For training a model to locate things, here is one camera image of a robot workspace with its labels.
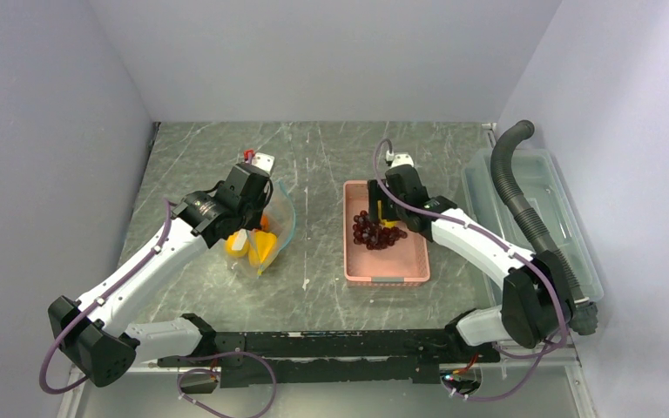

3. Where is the clear plastic storage bin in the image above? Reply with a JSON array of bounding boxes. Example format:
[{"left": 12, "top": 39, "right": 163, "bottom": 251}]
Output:
[{"left": 463, "top": 148, "right": 604, "bottom": 334}]

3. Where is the orange fruit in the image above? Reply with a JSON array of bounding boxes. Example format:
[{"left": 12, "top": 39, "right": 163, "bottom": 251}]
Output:
[{"left": 260, "top": 214, "right": 270, "bottom": 232}]

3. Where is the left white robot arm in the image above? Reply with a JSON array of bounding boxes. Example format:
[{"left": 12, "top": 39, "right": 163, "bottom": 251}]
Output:
[{"left": 39, "top": 154, "right": 274, "bottom": 394}]

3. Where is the yellow lemon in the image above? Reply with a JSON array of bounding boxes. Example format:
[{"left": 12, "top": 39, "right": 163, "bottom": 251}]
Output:
[{"left": 225, "top": 229, "right": 250, "bottom": 258}]

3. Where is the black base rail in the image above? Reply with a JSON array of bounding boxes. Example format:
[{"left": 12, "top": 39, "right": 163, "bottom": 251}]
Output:
[{"left": 158, "top": 328, "right": 500, "bottom": 388}]

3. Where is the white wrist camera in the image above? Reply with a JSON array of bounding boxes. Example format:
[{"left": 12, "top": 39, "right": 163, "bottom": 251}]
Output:
[
  {"left": 243, "top": 149, "right": 275, "bottom": 176},
  {"left": 385, "top": 151, "right": 415, "bottom": 168}
]

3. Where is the pink perforated plastic basket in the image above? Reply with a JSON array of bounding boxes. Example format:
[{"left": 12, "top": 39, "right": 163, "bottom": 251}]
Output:
[{"left": 342, "top": 180, "right": 430, "bottom": 287}]

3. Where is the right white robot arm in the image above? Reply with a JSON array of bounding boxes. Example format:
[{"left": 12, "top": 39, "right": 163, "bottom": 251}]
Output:
[{"left": 367, "top": 164, "right": 576, "bottom": 361}]

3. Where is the yellow mango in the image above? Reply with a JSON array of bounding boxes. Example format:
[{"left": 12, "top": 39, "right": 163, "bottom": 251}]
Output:
[{"left": 377, "top": 199, "right": 399, "bottom": 228}]

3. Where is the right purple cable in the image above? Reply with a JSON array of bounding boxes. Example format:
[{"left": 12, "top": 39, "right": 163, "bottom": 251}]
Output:
[{"left": 372, "top": 138, "right": 571, "bottom": 359}]

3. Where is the purple cable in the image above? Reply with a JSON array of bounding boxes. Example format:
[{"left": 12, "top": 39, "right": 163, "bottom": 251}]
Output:
[
  {"left": 372, "top": 138, "right": 571, "bottom": 359},
  {"left": 38, "top": 199, "right": 177, "bottom": 396}
]

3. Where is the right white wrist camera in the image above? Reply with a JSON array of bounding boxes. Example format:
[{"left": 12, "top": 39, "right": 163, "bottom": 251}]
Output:
[{"left": 385, "top": 151, "right": 415, "bottom": 168}]

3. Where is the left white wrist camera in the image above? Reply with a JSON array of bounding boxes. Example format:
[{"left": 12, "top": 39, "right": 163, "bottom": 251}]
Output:
[{"left": 243, "top": 149, "right": 275, "bottom": 176}]

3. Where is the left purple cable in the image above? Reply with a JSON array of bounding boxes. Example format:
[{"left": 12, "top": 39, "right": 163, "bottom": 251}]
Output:
[{"left": 38, "top": 199, "right": 177, "bottom": 396}]

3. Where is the grey corrugated hose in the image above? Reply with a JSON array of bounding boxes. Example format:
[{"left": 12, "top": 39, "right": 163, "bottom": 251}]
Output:
[{"left": 490, "top": 119, "right": 599, "bottom": 337}]

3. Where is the dark red grape bunch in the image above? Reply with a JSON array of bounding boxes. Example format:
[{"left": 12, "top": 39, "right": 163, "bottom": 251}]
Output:
[{"left": 351, "top": 211, "right": 408, "bottom": 251}]

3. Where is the clear zip bag blue zipper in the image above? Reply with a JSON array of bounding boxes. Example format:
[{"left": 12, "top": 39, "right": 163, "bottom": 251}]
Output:
[{"left": 224, "top": 180, "right": 297, "bottom": 277}]

